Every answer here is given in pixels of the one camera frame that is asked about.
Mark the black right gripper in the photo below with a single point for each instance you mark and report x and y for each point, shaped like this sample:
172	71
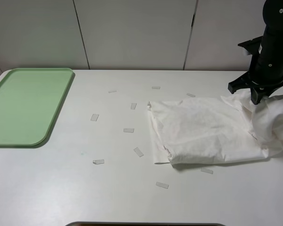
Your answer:
262	77

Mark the white short sleeve shirt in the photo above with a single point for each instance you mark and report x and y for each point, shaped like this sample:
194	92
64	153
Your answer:
202	130

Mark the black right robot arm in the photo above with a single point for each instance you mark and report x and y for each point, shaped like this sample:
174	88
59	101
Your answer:
271	47

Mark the green plastic tray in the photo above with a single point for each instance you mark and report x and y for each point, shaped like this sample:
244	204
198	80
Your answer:
30	102

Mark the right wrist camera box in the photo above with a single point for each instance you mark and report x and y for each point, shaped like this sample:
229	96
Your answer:
251	47

